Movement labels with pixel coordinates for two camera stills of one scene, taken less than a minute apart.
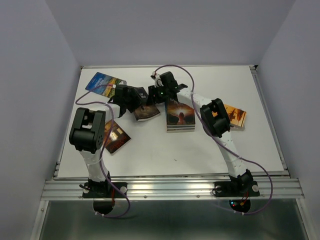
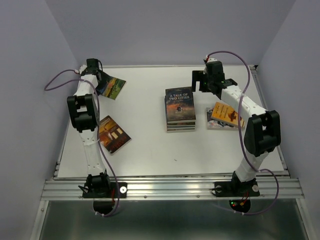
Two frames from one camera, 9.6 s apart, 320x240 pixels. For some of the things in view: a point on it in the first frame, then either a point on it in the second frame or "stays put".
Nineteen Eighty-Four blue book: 180,126 stays put
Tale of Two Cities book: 146,112 -> 180,105
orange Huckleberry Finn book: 236,116 stays put
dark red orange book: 118,137 stays put
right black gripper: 153,100 -> 198,75
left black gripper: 138,100 -> 100,72
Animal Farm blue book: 99,79 stays put
